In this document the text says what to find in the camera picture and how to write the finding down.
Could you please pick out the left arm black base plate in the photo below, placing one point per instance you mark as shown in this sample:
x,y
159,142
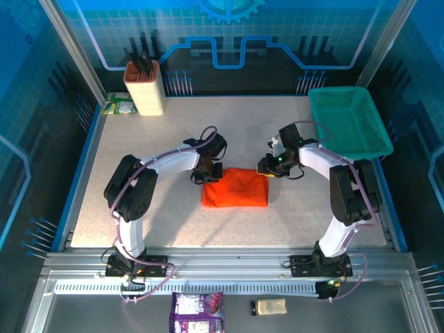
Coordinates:
x,y
157,265

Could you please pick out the beige knife block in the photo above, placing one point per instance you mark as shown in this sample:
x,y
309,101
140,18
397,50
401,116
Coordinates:
x,y
145,93

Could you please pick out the aluminium frame post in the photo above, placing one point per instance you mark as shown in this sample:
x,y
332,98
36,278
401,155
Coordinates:
x,y
69,45
385,41

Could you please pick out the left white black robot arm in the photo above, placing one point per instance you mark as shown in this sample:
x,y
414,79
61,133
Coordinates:
x,y
173,163

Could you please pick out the teal plastic basket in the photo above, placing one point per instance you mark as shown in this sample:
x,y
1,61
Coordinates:
x,y
350,121

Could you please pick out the purple snack bag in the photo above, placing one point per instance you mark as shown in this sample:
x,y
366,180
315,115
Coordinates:
x,y
196,312

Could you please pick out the orange t-shirt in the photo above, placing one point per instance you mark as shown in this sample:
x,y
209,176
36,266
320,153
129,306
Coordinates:
x,y
236,189

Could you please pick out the small beige package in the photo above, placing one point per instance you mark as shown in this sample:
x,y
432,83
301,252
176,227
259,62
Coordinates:
x,y
268,307

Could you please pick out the green snack packet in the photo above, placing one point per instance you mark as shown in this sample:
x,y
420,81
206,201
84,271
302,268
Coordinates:
x,y
116,105

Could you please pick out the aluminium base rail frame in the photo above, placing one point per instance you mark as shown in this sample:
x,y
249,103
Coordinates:
x,y
225,260

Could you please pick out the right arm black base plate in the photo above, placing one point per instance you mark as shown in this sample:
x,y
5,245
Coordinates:
x,y
300,265

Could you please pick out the small controller board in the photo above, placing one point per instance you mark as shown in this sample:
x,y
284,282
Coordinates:
x,y
327,289

